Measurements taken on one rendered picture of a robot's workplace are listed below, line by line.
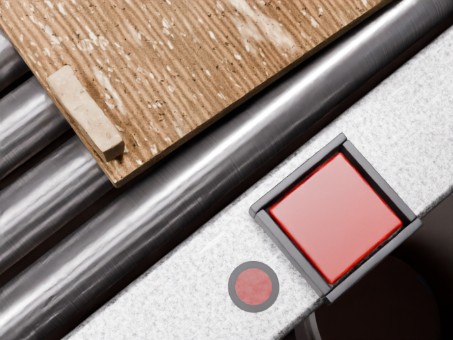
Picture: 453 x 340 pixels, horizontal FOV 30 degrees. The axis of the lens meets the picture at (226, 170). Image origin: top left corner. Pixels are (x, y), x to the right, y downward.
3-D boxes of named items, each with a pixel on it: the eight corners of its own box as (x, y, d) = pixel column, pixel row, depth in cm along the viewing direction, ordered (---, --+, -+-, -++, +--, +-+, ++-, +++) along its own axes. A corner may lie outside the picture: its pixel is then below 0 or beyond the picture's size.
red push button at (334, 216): (400, 227, 53) (405, 222, 52) (328, 288, 52) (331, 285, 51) (336, 156, 54) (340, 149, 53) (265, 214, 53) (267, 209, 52)
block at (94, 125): (128, 151, 52) (125, 137, 49) (104, 168, 51) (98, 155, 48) (74, 77, 53) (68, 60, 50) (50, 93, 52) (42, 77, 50)
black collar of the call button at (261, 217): (417, 229, 53) (425, 223, 51) (327, 306, 52) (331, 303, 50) (338, 139, 54) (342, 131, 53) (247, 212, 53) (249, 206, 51)
